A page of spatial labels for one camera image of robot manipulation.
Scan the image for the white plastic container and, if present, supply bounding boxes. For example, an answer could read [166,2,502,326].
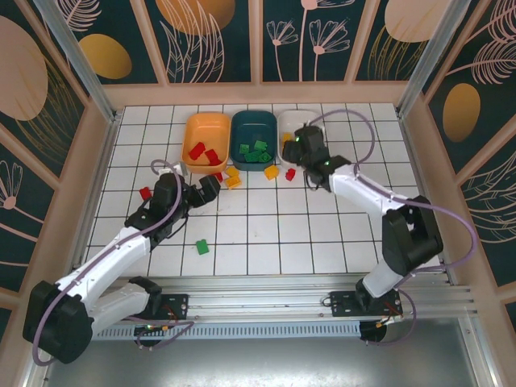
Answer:
[276,109,323,170]

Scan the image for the teal plastic container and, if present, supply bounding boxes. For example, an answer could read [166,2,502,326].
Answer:
[229,110,279,173]

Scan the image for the orange plastic container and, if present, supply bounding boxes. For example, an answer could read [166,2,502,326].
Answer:
[181,111,231,175]

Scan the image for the black round housing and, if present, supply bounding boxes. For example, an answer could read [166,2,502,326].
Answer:
[358,321,391,347]
[134,327,163,350]

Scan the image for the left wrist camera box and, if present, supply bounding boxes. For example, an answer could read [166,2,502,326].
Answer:
[158,161,189,177]

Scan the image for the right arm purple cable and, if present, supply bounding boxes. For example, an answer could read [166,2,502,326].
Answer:
[308,108,480,347]

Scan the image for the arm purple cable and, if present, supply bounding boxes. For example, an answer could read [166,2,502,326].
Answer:
[31,159,195,366]
[308,108,480,347]

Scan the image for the wall panel with two flowers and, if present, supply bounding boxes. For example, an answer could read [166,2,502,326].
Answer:
[260,0,378,85]

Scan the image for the wall panel with beige oval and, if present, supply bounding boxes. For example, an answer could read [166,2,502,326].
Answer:
[353,0,444,83]

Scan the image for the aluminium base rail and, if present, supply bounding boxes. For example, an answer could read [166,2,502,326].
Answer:
[40,276,479,323]

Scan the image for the grey slotted cable duct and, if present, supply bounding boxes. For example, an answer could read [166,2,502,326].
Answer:
[94,324,362,339]

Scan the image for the wall panel with large leaf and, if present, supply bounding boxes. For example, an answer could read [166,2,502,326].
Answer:
[144,0,259,85]

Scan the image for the wall panel with white flower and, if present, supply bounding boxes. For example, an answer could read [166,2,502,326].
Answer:
[0,132,57,293]

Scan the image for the aluminium frame post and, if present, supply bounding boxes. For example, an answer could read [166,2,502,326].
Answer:
[31,0,122,124]
[397,0,471,116]

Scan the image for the wall panel with orange oval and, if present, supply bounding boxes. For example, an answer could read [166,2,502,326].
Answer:
[422,0,516,177]
[66,0,169,86]

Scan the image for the wall panel with beige circle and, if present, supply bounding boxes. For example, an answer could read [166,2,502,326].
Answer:
[0,15,89,185]

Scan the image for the wall panel with feather leaves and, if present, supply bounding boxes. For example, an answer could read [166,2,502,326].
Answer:
[458,148,516,288]

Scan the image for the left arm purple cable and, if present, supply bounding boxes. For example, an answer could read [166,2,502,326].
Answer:
[31,159,195,366]

